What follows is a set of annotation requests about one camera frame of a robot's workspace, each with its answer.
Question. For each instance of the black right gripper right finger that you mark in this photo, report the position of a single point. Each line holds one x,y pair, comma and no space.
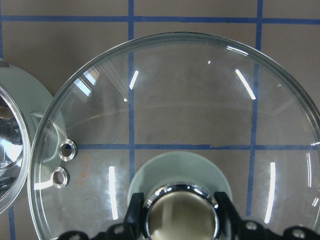
227,216

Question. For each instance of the glass pot lid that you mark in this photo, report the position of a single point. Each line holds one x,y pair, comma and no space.
178,117

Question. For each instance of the pale green cooking pot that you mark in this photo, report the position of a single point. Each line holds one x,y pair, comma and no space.
23,102

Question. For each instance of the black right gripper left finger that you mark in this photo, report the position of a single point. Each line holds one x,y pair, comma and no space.
134,216

